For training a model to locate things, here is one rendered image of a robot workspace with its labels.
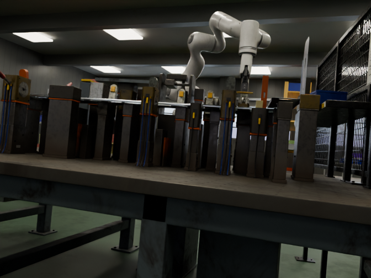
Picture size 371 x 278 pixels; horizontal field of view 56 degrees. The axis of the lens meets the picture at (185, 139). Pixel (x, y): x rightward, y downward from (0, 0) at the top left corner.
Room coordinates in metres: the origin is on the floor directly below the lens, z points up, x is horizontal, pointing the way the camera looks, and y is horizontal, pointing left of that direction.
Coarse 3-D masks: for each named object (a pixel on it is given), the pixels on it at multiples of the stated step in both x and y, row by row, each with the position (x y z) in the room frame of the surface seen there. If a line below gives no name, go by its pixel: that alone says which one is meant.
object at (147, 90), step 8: (144, 88) 1.51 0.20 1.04; (152, 88) 1.51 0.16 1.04; (144, 96) 1.51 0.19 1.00; (152, 96) 1.51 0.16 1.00; (144, 104) 1.51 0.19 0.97; (152, 104) 1.51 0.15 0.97; (144, 112) 1.51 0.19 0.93; (152, 112) 1.51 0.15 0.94; (144, 120) 1.52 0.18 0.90; (152, 120) 1.54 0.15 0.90; (144, 128) 1.52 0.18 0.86; (152, 128) 1.55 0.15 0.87; (144, 136) 1.51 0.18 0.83; (152, 136) 1.57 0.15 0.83; (144, 144) 1.52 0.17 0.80; (152, 144) 1.56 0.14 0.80; (144, 152) 1.52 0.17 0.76; (152, 152) 1.57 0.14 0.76; (136, 160) 1.52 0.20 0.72; (144, 160) 1.51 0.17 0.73; (152, 160) 1.59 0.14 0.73
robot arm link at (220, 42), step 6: (216, 12) 1.91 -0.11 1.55; (222, 12) 1.90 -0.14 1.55; (210, 18) 1.94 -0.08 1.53; (216, 18) 1.87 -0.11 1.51; (210, 24) 1.94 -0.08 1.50; (216, 24) 1.88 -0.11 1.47; (216, 30) 1.95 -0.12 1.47; (216, 36) 2.00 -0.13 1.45; (222, 36) 2.00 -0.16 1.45; (216, 42) 2.03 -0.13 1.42; (222, 42) 2.03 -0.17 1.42; (216, 48) 2.05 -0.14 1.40; (222, 48) 2.06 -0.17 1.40
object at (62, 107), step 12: (60, 96) 1.59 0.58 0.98; (72, 96) 1.58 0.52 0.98; (60, 108) 1.59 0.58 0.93; (72, 108) 1.60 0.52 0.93; (48, 120) 1.60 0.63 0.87; (60, 120) 1.59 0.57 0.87; (72, 120) 1.61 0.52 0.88; (48, 132) 1.60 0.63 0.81; (60, 132) 1.59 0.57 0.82; (72, 132) 1.62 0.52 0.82; (48, 144) 1.60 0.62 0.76; (60, 144) 1.59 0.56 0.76; (72, 144) 1.63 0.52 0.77; (48, 156) 1.59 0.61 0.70; (60, 156) 1.58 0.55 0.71; (72, 156) 1.63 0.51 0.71
